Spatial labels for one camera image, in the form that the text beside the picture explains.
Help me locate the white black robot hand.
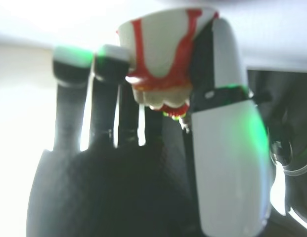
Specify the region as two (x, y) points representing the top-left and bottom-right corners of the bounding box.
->
(26, 18), (272, 237)

